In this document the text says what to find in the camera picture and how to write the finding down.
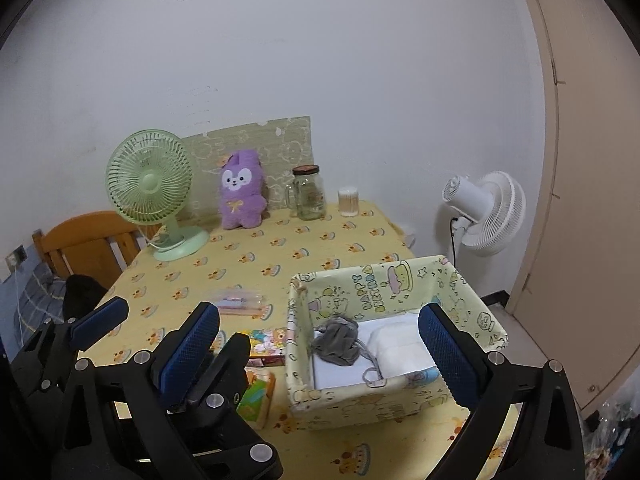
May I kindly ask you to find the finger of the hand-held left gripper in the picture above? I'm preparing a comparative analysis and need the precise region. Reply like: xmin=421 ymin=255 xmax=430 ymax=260
xmin=22 ymin=296 xmax=130 ymax=396

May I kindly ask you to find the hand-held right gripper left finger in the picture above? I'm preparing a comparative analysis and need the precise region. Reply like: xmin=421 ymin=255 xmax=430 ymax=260
xmin=64 ymin=301 xmax=285 ymax=480

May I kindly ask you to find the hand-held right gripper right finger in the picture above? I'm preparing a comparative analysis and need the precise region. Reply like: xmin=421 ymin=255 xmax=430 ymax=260
xmin=419 ymin=302 xmax=585 ymax=480

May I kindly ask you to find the clear plastic packet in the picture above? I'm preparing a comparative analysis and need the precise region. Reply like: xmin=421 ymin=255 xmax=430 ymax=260
xmin=210 ymin=287 xmax=273 ymax=318

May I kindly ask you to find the cartoon printed packet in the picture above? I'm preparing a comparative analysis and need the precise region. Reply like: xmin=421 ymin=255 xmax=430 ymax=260
xmin=215 ymin=326 xmax=288 ymax=367

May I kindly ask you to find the green orange packet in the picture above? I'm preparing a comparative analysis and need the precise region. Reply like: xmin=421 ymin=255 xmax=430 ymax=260
xmin=236 ymin=371 xmax=277 ymax=430

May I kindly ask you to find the printed fabric storage box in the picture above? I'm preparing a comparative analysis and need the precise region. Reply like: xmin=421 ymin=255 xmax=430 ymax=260
xmin=286 ymin=255 xmax=510 ymax=432

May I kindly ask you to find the dark cloth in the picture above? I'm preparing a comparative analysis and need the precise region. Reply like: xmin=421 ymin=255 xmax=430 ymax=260
xmin=62 ymin=274 xmax=108 ymax=322

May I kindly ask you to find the white folded towel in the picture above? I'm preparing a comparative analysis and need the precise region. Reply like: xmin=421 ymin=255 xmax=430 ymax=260
xmin=367 ymin=322 xmax=436 ymax=376

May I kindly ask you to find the blue plaid bedding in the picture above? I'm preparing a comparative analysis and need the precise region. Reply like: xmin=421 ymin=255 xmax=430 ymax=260
xmin=0 ymin=260 xmax=68 ymax=361

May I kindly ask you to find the grey cloth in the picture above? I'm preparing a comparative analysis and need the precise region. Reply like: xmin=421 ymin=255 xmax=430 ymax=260
xmin=311 ymin=314 xmax=362 ymax=367

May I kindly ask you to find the green desk fan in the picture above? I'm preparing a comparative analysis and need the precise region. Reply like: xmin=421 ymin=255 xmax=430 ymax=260
xmin=105 ymin=130 xmax=211 ymax=262

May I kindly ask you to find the white standing fan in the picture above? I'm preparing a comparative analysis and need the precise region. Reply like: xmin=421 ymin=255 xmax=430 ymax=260
xmin=442 ymin=171 xmax=527 ymax=259

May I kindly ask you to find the yellow printed tablecloth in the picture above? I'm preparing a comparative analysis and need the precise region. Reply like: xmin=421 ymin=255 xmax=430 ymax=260
xmin=92 ymin=200 xmax=521 ymax=480

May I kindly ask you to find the purple plush toy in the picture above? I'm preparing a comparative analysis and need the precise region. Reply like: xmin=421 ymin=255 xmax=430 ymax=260
xmin=218 ymin=148 xmax=268 ymax=231

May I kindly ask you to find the clear plastic bag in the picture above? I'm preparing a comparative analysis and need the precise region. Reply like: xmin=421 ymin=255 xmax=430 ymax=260
xmin=582 ymin=385 xmax=635 ymax=461

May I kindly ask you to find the cotton swab container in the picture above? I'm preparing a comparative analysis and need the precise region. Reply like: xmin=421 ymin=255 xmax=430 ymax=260
xmin=338 ymin=187 xmax=361 ymax=218

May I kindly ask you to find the glass jar mug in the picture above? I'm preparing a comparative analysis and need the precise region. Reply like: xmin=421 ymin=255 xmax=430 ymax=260
xmin=285 ymin=165 xmax=328 ymax=221

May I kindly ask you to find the beige door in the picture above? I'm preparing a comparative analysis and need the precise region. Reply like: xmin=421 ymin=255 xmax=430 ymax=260
xmin=505 ymin=0 xmax=640 ymax=413

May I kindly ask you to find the beige patterned board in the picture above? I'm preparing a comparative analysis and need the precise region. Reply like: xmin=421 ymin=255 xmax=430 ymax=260
xmin=177 ymin=116 xmax=328 ymax=222

